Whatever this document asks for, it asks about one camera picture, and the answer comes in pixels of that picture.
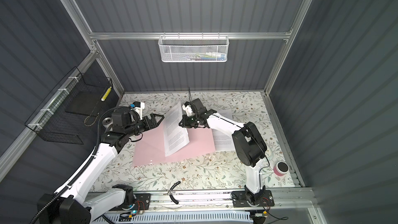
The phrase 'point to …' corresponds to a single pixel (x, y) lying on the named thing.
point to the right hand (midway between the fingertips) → (180, 125)
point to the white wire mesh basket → (193, 48)
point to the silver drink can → (107, 122)
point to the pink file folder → (151, 148)
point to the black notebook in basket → (84, 102)
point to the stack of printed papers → (223, 141)
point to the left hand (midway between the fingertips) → (158, 118)
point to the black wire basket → (51, 122)
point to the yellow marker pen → (105, 94)
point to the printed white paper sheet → (175, 135)
